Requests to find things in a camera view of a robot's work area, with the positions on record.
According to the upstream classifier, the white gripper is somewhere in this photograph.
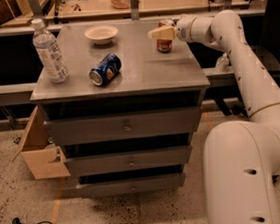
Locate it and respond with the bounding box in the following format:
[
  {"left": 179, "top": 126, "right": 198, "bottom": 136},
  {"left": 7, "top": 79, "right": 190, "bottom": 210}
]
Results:
[{"left": 147, "top": 15, "right": 214, "bottom": 43}]

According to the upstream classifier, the white paper bowl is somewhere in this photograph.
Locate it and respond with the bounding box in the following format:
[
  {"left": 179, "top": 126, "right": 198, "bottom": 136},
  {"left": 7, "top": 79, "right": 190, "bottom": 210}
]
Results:
[{"left": 84, "top": 26, "right": 118, "bottom": 45}]

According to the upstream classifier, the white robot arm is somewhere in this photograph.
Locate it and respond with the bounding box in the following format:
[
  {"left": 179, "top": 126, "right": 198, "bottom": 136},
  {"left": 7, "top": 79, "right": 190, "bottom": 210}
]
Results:
[{"left": 147, "top": 10, "right": 280, "bottom": 224}]

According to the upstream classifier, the blue pepsi can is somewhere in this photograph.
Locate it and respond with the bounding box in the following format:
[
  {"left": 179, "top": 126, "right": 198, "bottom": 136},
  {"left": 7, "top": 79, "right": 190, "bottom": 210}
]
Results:
[{"left": 89, "top": 53, "right": 122, "bottom": 86}]

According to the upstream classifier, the plastic bag on desk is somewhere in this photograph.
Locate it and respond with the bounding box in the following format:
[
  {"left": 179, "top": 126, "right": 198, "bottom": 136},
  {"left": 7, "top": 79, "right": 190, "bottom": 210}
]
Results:
[{"left": 110, "top": 0, "right": 131, "bottom": 9}]

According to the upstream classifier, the grey drawer cabinet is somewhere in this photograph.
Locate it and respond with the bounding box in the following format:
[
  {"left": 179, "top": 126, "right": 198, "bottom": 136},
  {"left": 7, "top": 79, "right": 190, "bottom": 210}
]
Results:
[{"left": 30, "top": 20, "right": 209, "bottom": 187}]

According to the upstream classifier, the clear plastic water bottle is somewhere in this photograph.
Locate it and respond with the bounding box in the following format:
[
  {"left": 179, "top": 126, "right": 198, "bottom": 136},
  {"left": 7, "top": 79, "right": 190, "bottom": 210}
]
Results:
[{"left": 31, "top": 18, "right": 69, "bottom": 84}]

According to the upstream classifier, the top grey drawer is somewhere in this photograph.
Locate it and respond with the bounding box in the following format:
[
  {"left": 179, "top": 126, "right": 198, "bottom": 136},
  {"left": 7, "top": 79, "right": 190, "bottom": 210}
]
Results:
[{"left": 44, "top": 107, "right": 201, "bottom": 146}]

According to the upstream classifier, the bottom grey drawer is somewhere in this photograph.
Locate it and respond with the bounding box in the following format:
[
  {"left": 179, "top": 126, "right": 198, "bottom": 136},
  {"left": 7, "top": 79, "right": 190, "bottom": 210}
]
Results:
[{"left": 76, "top": 173, "right": 186, "bottom": 197}]

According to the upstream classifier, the open cardboard box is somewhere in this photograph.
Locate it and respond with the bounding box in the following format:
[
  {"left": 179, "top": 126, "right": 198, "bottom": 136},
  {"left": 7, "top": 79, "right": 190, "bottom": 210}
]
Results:
[{"left": 12, "top": 107, "right": 70, "bottom": 179}]

